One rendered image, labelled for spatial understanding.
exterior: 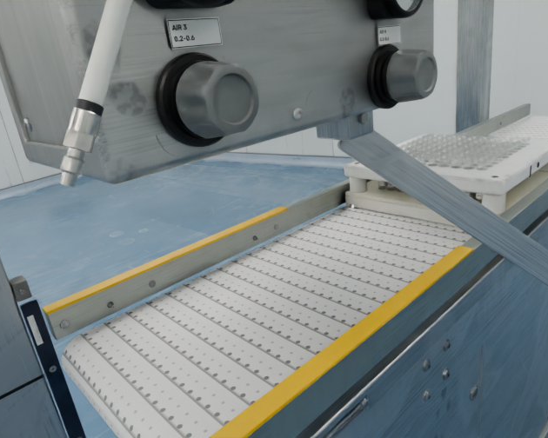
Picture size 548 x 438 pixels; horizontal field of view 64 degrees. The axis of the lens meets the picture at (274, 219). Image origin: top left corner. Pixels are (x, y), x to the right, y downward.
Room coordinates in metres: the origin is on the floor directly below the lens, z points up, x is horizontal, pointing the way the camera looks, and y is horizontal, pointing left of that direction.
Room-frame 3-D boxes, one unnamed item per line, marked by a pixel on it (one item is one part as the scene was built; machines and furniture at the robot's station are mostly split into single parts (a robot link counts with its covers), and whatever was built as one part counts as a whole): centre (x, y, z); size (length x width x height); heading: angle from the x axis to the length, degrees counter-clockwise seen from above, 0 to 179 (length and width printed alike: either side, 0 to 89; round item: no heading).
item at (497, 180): (0.67, -0.29, 0.90); 0.25 x 0.24 x 0.02; 41
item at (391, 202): (0.67, -0.29, 0.85); 0.24 x 0.24 x 0.02; 41
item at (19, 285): (0.40, 0.26, 0.90); 0.02 x 0.01 x 0.02; 41
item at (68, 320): (0.82, -0.26, 0.85); 1.32 x 0.02 x 0.03; 131
